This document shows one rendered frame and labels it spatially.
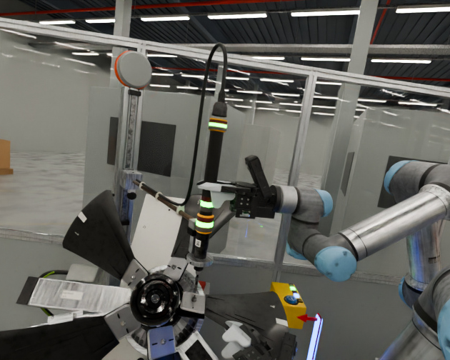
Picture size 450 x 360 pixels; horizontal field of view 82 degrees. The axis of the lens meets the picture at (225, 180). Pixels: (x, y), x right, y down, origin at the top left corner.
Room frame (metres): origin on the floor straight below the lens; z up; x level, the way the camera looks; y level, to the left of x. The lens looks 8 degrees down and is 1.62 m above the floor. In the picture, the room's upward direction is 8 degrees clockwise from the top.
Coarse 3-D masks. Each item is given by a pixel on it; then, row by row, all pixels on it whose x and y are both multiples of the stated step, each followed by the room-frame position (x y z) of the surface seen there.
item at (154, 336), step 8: (160, 328) 0.59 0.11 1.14; (168, 328) 0.61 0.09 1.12; (152, 336) 0.56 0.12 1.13; (160, 336) 0.58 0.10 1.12; (168, 336) 0.60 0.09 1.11; (160, 344) 0.57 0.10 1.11; (168, 344) 0.58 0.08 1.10; (152, 352) 0.54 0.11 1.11; (160, 352) 0.56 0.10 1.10; (168, 352) 0.57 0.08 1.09
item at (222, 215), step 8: (192, 200) 0.87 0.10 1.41; (184, 208) 0.86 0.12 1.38; (192, 208) 0.84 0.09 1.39; (224, 208) 0.78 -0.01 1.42; (192, 216) 0.81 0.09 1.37; (216, 216) 0.76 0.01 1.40; (224, 216) 0.75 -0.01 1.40; (232, 216) 0.75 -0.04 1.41; (184, 224) 0.80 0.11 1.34; (216, 224) 0.74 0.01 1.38; (224, 224) 0.73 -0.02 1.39; (184, 232) 0.78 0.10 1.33; (176, 240) 0.78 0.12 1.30; (184, 240) 0.75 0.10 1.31; (176, 248) 0.74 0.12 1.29; (184, 248) 0.72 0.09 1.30; (176, 256) 0.71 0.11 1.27; (184, 256) 0.69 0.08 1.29
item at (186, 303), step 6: (186, 294) 0.66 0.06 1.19; (192, 294) 0.67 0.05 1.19; (198, 294) 0.68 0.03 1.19; (186, 300) 0.63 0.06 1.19; (198, 300) 0.65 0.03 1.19; (204, 300) 0.65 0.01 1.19; (180, 306) 0.60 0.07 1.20; (186, 306) 0.60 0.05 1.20; (192, 306) 0.61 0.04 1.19; (198, 306) 0.62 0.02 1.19; (204, 306) 0.62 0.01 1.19; (198, 312) 0.59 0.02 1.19
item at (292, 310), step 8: (272, 288) 0.99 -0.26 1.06; (280, 288) 0.98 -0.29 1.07; (288, 288) 0.99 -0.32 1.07; (280, 296) 0.92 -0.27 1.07; (288, 304) 0.87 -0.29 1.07; (296, 304) 0.88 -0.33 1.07; (304, 304) 0.89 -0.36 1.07; (288, 312) 0.87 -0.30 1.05; (296, 312) 0.87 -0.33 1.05; (304, 312) 0.87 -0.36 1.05; (288, 320) 0.87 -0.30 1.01; (296, 320) 0.87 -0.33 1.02; (296, 328) 0.87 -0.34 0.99
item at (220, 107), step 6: (222, 90) 0.63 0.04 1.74; (222, 96) 0.63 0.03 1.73; (216, 102) 0.63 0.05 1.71; (222, 102) 0.63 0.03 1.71; (216, 108) 0.62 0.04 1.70; (222, 108) 0.62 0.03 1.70; (216, 114) 0.62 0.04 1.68; (222, 114) 0.62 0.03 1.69; (198, 234) 0.62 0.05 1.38; (204, 234) 0.62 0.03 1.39; (198, 240) 0.62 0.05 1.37; (204, 240) 0.62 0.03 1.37; (198, 246) 0.62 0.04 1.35; (204, 246) 0.62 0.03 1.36; (198, 252) 0.62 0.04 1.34; (204, 252) 0.63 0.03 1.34; (198, 258) 0.62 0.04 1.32; (204, 258) 0.63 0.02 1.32; (198, 270) 0.62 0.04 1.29
